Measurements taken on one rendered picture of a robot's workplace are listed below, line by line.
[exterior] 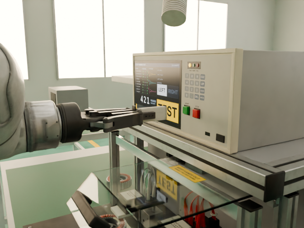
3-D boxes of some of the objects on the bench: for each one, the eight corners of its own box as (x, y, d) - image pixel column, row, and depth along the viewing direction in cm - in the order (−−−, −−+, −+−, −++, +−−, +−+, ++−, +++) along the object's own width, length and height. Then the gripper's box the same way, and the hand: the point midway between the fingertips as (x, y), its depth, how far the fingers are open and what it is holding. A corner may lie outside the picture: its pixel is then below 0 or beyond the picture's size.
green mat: (15, 230, 94) (15, 230, 94) (5, 170, 146) (5, 169, 146) (227, 175, 139) (227, 174, 139) (162, 144, 192) (162, 143, 192)
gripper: (51, 135, 59) (151, 123, 71) (66, 152, 48) (181, 135, 60) (49, 99, 58) (151, 93, 70) (64, 109, 47) (182, 99, 58)
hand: (152, 114), depth 63 cm, fingers closed
